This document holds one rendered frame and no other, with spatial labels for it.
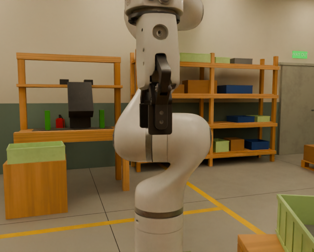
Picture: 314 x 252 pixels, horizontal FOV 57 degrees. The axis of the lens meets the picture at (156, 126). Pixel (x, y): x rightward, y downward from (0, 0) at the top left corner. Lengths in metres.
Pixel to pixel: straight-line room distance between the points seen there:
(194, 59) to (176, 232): 5.07
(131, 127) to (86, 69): 5.05
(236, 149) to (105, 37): 3.41
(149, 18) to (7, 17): 5.51
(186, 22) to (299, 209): 0.84
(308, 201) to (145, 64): 1.04
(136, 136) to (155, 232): 0.22
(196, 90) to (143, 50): 5.29
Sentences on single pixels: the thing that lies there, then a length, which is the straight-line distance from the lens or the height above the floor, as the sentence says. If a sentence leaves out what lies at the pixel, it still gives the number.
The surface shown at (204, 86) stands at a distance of 5.74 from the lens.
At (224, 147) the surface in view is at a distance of 6.02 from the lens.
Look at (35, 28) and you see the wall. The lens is 5.79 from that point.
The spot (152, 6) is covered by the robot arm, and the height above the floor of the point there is 1.46.
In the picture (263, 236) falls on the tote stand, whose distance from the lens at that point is 1.31.
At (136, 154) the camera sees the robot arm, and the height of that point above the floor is 1.21.
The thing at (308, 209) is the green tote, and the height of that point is 0.91.
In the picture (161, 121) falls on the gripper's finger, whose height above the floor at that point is 1.31.
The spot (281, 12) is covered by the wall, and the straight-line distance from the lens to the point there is 7.63.
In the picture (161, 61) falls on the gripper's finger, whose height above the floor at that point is 1.39.
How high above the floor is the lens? 1.34
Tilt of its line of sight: 5 degrees down
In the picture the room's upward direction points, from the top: straight up
